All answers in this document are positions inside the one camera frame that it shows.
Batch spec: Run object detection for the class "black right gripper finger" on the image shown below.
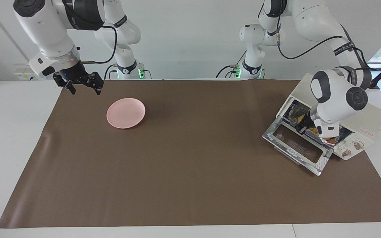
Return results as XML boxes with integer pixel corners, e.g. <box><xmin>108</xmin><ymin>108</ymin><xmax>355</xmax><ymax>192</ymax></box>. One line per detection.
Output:
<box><xmin>53</xmin><ymin>75</ymin><xmax>77</xmax><ymax>96</ymax></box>
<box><xmin>90</xmin><ymin>72</ymin><xmax>104</xmax><ymax>96</ymax></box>

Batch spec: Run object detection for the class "aluminium foil tray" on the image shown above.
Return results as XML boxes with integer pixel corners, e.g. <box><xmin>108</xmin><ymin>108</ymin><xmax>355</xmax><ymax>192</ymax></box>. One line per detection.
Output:
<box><xmin>285</xmin><ymin>101</ymin><xmax>343</xmax><ymax>146</ymax></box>

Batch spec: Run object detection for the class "sliced golden bread loaf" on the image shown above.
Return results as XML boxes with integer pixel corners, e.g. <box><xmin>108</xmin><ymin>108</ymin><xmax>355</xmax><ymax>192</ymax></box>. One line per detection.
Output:
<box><xmin>296</xmin><ymin>111</ymin><xmax>337</xmax><ymax>145</ymax></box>

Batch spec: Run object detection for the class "cream toaster oven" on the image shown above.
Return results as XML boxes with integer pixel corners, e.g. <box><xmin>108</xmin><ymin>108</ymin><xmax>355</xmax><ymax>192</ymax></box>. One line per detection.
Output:
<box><xmin>276</xmin><ymin>73</ymin><xmax>381</xmax><ymax>161</ymax></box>

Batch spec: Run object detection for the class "pink round plate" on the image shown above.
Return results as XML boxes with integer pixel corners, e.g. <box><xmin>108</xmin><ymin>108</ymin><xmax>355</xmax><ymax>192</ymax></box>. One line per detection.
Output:
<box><xmin>106</xmin><ymin>98</ymin><xmax>146</xmax><ymax>129</ymax></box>

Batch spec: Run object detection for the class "brown table mat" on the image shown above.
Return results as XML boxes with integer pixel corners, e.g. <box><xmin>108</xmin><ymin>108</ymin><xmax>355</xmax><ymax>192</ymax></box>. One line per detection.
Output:
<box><xmin>0</xmin><ymin>79</ymin><xmax>381</xmax><ymax>228</ymax></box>

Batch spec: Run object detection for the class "black right base cable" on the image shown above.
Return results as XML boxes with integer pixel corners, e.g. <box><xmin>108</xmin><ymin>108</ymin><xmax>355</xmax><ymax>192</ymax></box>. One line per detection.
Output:
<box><xmin>104</xmin><ymin>64</ymin><xmax>118</xmax><ymax>80</ymax></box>

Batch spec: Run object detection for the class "black base cable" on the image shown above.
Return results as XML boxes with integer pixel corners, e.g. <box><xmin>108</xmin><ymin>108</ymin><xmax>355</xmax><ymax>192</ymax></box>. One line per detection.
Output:
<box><xmin>104</xmin><ymin>64</ymin><xmax>118</xmax><ymax>80</ymax></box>
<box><xmin>215</xmin><ymin>51</ymin><xmax>247</xmax><ymax>79</ymax></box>

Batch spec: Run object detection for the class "glass oven door metal frame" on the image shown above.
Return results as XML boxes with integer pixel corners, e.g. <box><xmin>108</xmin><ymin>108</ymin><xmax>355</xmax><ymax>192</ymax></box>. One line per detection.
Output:
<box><xmin>262</xmin><ymin>116</ymin><xmax>334</xmax><ymax>176</ymax></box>

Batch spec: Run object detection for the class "white wall socket box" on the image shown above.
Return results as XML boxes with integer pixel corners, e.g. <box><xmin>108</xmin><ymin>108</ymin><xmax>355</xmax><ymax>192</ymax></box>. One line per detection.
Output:
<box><xmin>15</xmin><ymin>64</ymin><xmax>50</xmax><ymax>81</ymax></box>

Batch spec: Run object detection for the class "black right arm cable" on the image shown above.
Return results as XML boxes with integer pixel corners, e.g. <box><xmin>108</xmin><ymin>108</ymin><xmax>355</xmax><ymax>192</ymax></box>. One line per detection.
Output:
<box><xmin>80</xmin><ymin>26</ymin><xmax>118</xmax><ymax>65</ymax></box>

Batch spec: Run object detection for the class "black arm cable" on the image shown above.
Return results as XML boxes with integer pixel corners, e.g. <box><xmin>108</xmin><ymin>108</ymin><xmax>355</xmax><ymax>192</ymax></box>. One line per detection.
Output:
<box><xmin>80</xmin><ymin>26</ymin><xmax>118</xmax><ymax>65</ymax></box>
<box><xmin>258</xmin><ymin>0</ymin><xmax>369</xmax><ymax>71</ymax></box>

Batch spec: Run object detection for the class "black velcro cable strap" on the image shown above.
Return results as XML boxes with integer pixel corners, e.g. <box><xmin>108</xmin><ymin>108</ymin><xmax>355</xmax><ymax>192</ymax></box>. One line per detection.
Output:
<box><xmin>333</xmin><ymin>42</ymin><xmax>355</xmax><ymax>56</ymax></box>
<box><xmin>344</xmin><ymin>65</ymin><xmax>363</xmax><ymax>87</ymax></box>

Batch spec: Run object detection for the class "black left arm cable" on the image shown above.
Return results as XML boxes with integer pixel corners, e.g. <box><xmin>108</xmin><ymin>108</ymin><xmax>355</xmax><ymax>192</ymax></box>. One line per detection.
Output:
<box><xmin>258</xmin><ymin>0</ymin><xmax>369</xmax><ymax>71</ymax></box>

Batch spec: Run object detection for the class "black left base cable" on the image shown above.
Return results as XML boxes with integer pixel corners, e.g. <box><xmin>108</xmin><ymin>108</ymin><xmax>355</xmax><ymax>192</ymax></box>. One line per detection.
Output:
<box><xmin>215</xmin><ymin>51</ymin><xmax>247</xmax><ymax>79</ymax></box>

